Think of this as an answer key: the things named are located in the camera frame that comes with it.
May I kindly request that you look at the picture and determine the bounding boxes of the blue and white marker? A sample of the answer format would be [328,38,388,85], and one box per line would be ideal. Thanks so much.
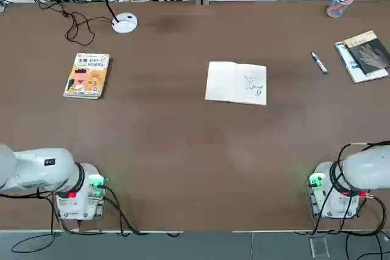
[310,51,328,76]

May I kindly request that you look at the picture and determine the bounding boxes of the white desk lamp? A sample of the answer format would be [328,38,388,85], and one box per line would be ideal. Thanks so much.
[99,0,144,35]

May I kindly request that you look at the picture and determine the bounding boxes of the orange illustrated book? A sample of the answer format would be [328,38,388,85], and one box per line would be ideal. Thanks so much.
[62,52,111,100]

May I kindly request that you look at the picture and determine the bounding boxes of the clear plastic pen cup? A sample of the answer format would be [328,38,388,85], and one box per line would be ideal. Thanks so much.
[326,0,356,19]

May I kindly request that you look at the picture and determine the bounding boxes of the metal floor outlet plate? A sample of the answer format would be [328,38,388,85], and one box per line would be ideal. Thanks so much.
[308,236,330,258]

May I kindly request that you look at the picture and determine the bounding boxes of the dark book with hands cover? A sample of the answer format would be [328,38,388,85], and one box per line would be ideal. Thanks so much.
[344,30,390,76]

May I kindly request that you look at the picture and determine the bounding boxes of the black left base cable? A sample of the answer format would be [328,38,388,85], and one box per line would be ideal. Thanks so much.
[102,180,181,237]

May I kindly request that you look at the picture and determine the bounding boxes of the black lamp cable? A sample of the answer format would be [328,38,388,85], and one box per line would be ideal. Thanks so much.
[38,0,118,47]

